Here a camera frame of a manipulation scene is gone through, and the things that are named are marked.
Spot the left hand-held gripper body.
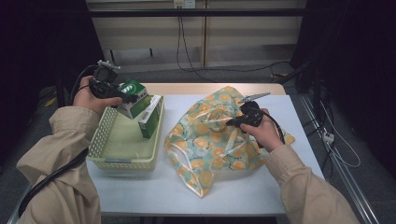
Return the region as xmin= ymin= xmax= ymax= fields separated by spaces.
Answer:
xmin=90 ymin=60 xmax=121 ymax=99

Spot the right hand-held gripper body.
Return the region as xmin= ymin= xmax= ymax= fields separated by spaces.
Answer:
xmin=238 ymin=91 xmax=271 ymax=128

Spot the green square box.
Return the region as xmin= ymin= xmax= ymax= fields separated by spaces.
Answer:
xmin=116 ymin=78 xmax=153 ymax=120

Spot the fruit print shopping bag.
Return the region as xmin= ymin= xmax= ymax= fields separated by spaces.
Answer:
xmin=163 ymin=86 xmax=296 ymax=199

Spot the cream perforated plastic basket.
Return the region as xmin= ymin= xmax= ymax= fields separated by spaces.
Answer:
xmin=86 ymin=93 xmax=165 ymax=172

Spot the person's left hand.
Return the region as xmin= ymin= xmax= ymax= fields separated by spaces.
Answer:
xmin=73 ymin=75 xmax=123 ymax=116

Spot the person's right hand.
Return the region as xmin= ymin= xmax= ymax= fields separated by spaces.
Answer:
xmin=240 ymin=107 xmax=284 ymax=153

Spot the long green white box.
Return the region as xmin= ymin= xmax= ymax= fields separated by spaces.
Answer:
xmin=137 ymin=94 xmax=163 ymax=139

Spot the white table mat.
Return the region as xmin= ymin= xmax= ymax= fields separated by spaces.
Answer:
xmin=85 ymin=93 xmax=325 ymax=217

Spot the white power strip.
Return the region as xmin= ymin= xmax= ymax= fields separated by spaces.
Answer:
xmin=322 ymin=131 xmax=336 ymax=144

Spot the black metal bar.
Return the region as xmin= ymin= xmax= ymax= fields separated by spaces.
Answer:
xmin=88 ymin=7 xmax=307 ymax=19

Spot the right hand-held gripper cable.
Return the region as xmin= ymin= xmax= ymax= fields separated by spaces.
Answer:
xmin=262 ymin=111 xmax=286 ymax=146

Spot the hand-held gripper cable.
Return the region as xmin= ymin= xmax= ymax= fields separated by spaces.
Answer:
xmin=262 ymin=111 xmax=286 ymax=146
xmin=18 ymin=63 xmax=99 ymax=218

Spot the black wall cable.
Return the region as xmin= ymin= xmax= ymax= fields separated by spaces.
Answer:
xmin=179 ymin=7 xmax=219 ymax=83
xmin=176 ymin=7 xmax=292 ymax=75

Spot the white floor cable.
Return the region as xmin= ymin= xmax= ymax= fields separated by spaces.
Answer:
xmin=320 ymin=101 xmax=362 ymax=169

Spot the white wall socket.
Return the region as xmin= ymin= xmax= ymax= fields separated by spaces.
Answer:
xmin=173 ymin=0 xmax=196 ymax=9

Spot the left hand-held gripper cable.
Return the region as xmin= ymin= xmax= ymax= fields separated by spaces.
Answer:
xmin=18 ymin=63 xmax=99 ymax=218

